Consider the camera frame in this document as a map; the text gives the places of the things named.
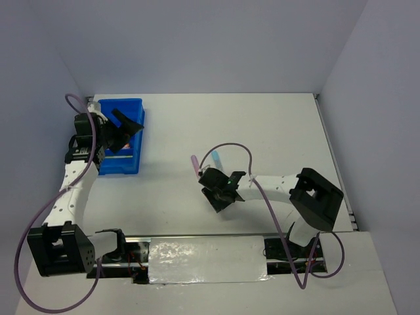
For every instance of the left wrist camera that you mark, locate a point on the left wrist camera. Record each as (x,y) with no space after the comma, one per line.
(95,107)

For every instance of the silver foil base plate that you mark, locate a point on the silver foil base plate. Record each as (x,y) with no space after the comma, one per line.
(198,260)

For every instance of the blue compartment tray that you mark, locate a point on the blue compartment tray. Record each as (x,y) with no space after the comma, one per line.
(127,160)

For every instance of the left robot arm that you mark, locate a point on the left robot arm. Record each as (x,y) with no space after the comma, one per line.
(60,246)

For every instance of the purple highlighter pen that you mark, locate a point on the purple highlighter pen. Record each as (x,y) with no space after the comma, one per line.
(196,165)

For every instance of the blue highlighter pen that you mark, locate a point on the blue highlighter pen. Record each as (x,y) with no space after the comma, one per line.
(217,160)

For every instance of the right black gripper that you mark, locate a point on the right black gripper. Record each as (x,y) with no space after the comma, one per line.
(217,205)

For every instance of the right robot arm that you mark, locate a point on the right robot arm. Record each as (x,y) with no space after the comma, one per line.
(316,199)

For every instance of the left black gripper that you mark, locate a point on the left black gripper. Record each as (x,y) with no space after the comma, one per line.
(128,127)

